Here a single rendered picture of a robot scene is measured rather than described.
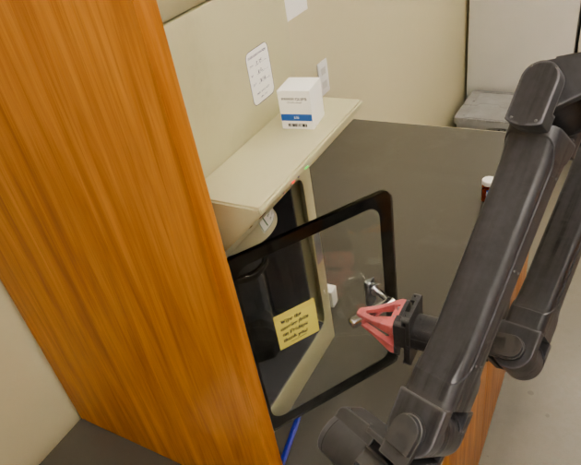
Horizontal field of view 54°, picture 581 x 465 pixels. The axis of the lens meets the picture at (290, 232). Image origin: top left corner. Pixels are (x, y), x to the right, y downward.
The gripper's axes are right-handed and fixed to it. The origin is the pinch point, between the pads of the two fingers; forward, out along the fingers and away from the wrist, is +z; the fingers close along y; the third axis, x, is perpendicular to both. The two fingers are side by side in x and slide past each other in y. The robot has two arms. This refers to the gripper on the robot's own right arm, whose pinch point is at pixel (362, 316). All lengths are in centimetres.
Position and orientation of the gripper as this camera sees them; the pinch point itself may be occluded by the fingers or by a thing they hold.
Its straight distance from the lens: 96.2
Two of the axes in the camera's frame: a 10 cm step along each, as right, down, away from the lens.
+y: -1.5, -8.0, -5.8
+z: -8.7, -1.8, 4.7
